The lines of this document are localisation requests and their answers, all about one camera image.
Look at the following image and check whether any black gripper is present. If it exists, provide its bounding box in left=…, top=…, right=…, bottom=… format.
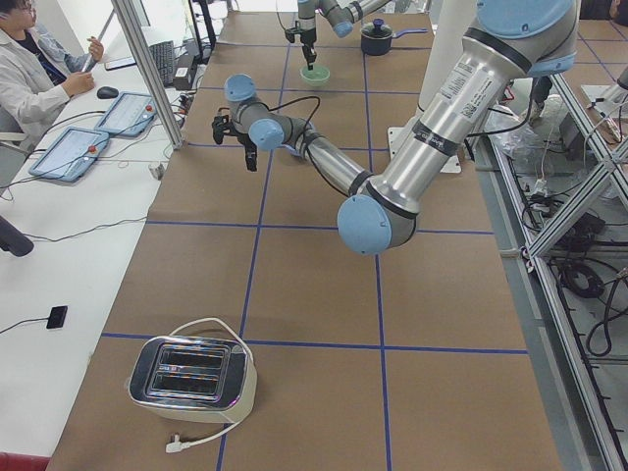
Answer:
left=296, top=18, right=316, bottom=71
left=236, top=133, right=257, bottom=171

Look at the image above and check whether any green bowl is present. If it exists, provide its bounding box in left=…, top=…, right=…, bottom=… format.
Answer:
left=299, top=65, right=331, bottom=87

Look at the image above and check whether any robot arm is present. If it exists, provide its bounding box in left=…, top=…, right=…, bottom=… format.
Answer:
left=224, top=1, right=580, bottom=255
left=286, top=0, right=387, bottom=71

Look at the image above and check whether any dark blue saucepan with lid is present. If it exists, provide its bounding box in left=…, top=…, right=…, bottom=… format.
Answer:
left=360, top=19, right=428, bottom=56

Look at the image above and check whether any blue teach pendant far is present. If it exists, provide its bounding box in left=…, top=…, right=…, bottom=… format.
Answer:
left=94, top=92, right=156, bottom=137

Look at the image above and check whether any blue teach pendant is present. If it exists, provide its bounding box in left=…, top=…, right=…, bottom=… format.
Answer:
left=94, top=92, right=156, bottom=137
left=28, top=127, right=110, bottom=183

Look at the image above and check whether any black keyboard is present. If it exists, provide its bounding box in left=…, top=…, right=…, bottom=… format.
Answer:
left=149, top=40, right=175, bottom=87

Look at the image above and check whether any black computer mouse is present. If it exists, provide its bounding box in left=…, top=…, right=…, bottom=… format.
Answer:
left=96, top=86, right=119, bottom=99

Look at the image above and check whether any blue teach pendant near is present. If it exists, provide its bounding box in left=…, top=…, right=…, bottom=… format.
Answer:
left=28, top=127, right=110, bottom=183

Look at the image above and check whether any crumpled clear plastic bag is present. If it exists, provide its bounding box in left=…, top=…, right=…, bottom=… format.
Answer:
left=484, top=105, right=539, bottom=158

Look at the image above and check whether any person in white coat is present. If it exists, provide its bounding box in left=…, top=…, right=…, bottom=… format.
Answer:
left=1, top=1, right=104, bottom=147

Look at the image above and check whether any silver white toaster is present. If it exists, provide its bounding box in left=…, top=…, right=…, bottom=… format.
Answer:
left=128, top=336, right=257, bottom=424

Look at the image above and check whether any small black square device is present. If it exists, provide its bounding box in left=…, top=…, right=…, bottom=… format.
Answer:
left=46, top=305, right=68, bottom=330

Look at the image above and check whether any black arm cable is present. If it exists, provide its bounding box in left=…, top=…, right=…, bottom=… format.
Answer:
left=267, top=95, right=322, bottom=130
left=274, top=0, right=301, bottom=35

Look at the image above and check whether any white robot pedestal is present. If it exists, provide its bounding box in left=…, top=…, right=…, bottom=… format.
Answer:
left=389, top=0, right=477, bottom=159

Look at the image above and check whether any aluminium frame post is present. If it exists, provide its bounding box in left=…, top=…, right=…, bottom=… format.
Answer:
left=112, top=0, right=183, bottom=150

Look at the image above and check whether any white toaster power cord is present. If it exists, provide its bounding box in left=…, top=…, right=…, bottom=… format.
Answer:
left=165, top=317, right=255, bottom=453

